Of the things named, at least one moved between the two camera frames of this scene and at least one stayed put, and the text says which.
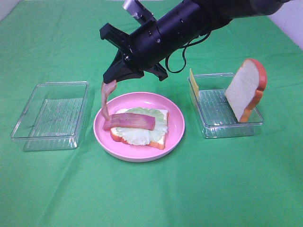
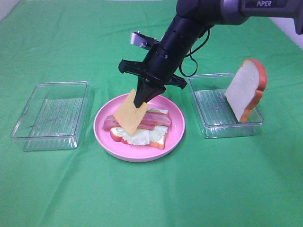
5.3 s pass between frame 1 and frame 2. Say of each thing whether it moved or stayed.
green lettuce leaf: stayed
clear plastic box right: stayed
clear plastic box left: stayed
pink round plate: stayed
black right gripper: moved
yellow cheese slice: moved
